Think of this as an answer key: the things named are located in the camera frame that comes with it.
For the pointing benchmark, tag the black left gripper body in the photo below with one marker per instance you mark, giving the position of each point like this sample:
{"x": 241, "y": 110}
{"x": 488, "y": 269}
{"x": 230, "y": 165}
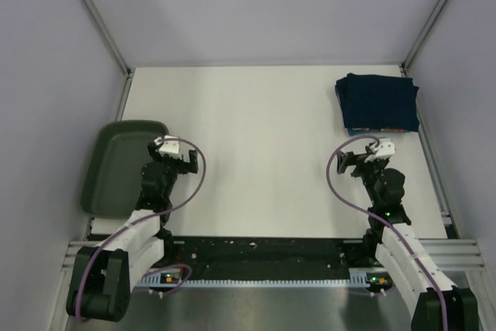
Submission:
{"x": 173, "y": 167}

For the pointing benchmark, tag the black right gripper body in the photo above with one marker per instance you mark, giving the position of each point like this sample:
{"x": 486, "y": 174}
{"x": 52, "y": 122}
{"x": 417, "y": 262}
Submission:
{"x": 369, "y": 172}

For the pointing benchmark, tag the navy blue t-shirt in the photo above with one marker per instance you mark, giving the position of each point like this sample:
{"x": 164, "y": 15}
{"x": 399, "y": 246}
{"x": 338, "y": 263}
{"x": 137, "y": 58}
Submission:
{"x": 378, "y": 101}

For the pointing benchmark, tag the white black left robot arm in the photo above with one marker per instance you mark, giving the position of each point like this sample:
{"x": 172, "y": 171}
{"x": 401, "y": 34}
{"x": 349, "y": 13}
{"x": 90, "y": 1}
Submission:
{"x": 104, "y": 276}

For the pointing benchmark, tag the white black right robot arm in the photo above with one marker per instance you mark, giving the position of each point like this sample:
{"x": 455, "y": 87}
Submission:
{"x": 433, "y": 300}

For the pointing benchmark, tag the dark green plastic bin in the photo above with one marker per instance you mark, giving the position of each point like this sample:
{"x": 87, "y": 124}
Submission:
{"x": 112, "y": 184}

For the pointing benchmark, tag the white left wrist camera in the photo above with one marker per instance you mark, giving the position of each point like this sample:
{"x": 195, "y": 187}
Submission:
{"x": 168, "y": 145}

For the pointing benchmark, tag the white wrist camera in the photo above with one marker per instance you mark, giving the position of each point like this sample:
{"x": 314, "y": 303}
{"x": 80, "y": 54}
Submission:
{"x": 384, "y": 149}
{"x": 168, "y": 145}

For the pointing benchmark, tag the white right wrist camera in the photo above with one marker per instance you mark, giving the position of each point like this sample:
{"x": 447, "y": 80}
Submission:
{"x": 384, "y": 149}

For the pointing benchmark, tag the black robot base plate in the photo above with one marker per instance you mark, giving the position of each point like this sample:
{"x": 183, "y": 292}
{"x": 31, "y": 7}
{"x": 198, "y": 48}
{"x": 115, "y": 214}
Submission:
{"x": 217, "y": 257}

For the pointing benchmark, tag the light blue slotted cable duct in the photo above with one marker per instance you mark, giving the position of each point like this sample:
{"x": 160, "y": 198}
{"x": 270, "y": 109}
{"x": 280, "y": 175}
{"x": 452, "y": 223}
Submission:
{"x": 356, "y": 279}

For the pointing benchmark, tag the aluminium front frame rail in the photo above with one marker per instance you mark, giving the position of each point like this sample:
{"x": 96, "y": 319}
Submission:
{"x": 449, "y": 255}

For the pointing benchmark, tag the left aluminium frame post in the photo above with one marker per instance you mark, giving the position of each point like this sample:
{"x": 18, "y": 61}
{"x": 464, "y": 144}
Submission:
{"x": 105, "y": 36}

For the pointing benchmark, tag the aluminium frame post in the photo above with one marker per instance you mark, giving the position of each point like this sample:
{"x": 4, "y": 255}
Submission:
{"x": 105, "y": 36}
{"x": 434, "y": 16}

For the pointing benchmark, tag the right aluminium frame post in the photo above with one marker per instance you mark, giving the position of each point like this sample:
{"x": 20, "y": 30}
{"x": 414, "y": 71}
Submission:
{"x": 434, "y": 16}

